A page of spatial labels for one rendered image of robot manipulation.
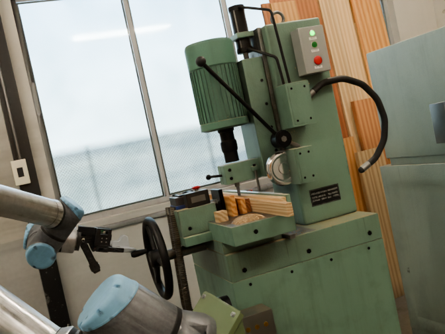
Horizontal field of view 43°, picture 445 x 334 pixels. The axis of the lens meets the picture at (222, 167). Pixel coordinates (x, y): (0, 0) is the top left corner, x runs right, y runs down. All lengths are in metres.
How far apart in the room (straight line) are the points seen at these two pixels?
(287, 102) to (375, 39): 2.09
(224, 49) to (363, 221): 0.76
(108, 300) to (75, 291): 2.00
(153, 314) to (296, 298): 0.73
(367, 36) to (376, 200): 1.09
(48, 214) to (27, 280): 1.50
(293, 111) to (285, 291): 0.60
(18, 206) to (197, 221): 0.58
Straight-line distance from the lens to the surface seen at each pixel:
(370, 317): 2.09
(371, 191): 3.55
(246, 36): 2.08
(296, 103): 1.94
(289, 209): 1.68
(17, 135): 3.14
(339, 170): 2.10
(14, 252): 3.22
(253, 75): 2.03
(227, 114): 1.96
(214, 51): 1.98
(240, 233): 1.71
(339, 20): 3.89
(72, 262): 3.26
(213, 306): 1.46
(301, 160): 1.92
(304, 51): 2.01
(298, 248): 1.91
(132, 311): 1.30
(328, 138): 2.08
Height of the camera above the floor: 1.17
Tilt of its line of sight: 3 degrees down
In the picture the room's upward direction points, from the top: 12 degrees counter-clockwise
